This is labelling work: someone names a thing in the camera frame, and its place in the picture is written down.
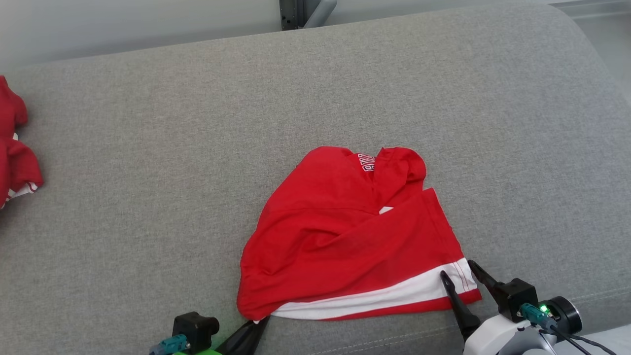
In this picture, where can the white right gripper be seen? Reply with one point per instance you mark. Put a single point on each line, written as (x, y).
(488, 340)

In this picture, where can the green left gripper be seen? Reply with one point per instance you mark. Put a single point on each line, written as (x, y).
(197, 352)

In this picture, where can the red garment with white band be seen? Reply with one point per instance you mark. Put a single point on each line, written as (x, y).
(335, 246)

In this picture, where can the red garment with white sleeve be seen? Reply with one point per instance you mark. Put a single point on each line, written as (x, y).
(15, 162)

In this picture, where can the black right gripper motor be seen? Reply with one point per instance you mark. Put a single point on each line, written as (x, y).
(567, 315)

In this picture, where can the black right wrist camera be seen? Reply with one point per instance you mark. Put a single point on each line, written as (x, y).
(515, 296)

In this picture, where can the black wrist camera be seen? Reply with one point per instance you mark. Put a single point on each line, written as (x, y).
(515, 296)
(194, 328)

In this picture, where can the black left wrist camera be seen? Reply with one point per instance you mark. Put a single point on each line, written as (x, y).
(194, 328)

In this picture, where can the teal right camera connector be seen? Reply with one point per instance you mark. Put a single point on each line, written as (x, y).
(535, 314)

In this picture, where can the teal camera connector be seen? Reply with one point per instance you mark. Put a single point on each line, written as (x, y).
(172, 343)
(535, 314)

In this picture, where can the teal left camera connector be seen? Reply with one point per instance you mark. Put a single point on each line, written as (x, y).
(172, 343)

